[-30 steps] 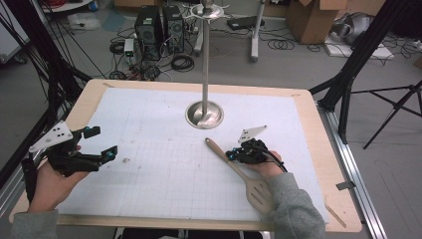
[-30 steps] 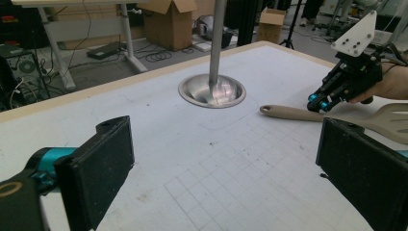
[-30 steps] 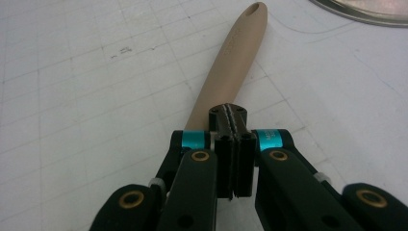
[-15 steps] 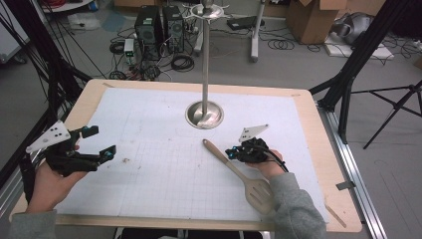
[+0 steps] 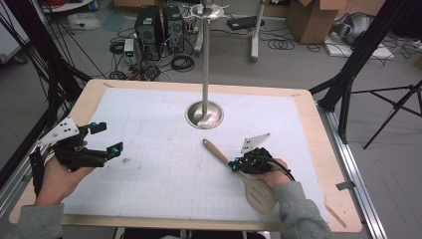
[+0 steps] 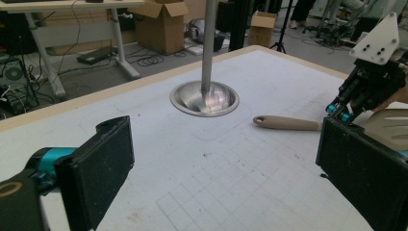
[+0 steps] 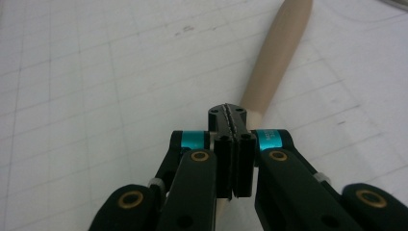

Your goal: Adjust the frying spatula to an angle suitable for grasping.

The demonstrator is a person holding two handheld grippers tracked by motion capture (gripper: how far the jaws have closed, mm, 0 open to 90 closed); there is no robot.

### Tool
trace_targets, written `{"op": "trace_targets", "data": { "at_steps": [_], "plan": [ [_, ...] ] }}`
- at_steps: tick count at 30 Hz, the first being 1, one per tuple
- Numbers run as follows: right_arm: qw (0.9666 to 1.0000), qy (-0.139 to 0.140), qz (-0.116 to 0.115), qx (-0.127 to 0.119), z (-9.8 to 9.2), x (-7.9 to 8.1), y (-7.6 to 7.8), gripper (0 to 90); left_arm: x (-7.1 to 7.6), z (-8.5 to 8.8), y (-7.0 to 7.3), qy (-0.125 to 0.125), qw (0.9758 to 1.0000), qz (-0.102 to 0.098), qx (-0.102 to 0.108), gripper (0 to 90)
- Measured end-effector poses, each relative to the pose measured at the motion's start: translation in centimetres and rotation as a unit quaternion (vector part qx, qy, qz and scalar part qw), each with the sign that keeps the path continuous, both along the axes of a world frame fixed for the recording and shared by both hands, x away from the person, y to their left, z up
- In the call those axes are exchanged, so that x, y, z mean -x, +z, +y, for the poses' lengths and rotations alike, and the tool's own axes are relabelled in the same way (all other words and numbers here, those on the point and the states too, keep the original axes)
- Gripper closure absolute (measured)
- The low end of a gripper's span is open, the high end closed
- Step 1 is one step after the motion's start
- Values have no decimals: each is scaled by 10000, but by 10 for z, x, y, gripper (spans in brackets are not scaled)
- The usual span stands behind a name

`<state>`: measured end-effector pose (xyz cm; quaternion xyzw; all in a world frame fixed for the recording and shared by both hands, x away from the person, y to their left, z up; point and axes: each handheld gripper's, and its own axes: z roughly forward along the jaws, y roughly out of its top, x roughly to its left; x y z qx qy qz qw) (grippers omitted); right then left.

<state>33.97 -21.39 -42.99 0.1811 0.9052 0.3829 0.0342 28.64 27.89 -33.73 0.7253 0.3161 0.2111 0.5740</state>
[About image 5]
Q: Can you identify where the white flat board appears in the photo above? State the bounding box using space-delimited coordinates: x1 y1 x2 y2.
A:
322 32 396 61

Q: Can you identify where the metal utensil hanging stand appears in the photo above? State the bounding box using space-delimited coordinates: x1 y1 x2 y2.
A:
181 0 232 130

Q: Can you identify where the brown cardboard box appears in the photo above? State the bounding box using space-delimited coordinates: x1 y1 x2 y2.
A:
286 0 350 46

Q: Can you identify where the person's right hand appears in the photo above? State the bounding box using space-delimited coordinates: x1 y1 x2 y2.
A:
257 157 296 191

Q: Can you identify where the aluminium rail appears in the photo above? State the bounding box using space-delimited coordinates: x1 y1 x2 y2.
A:
317 105 388 239

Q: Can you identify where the black coiled cable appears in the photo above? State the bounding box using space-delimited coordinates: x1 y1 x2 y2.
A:
170 53 196 73
267 38 297 52

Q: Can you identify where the black tripod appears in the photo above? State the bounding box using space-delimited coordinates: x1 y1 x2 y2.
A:
350 79 422 150

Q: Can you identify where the white grid mat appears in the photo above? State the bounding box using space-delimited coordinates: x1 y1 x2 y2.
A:
62 87 329 223

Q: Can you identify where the black frame post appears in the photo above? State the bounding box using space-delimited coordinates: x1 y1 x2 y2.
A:
308 0 416 144
0 0 94 187

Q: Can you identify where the grey metal clamp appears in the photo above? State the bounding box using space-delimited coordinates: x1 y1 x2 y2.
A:
334 180 356 191

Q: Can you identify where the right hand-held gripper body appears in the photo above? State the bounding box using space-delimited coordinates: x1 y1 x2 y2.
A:
238 132 277 175

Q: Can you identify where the black computer tower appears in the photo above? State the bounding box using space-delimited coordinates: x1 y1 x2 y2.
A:
133 5 164 62
161 5 185 55

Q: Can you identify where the beige slotted spatula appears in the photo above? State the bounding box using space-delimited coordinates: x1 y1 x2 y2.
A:
202 138 279 215

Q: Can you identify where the white stand leg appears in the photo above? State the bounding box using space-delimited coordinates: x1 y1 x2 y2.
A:
250 0 267 63

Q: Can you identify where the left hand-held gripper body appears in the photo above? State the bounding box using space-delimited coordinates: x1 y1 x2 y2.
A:
36 115 112 172

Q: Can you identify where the thin wooden strip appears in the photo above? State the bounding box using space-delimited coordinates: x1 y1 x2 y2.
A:
323 203 348 229

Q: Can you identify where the grey rounded device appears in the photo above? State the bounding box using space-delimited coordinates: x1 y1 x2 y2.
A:
330 12 375 46

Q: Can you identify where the person's left hand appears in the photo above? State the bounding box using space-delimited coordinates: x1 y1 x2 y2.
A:
34 153 97 207

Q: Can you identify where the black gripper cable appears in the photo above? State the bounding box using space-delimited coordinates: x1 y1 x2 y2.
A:
257 154 297 182

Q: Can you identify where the black flat box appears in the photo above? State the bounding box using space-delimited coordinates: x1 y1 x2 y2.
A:
226 15 266 32

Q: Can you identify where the clear plastic bag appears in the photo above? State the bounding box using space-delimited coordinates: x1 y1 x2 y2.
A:
67 12 102 32

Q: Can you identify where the small white power box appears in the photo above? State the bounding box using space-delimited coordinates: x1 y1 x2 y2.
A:
122 38 135 58

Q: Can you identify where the black wrist strap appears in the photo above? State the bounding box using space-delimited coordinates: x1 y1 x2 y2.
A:
28 146 47 197

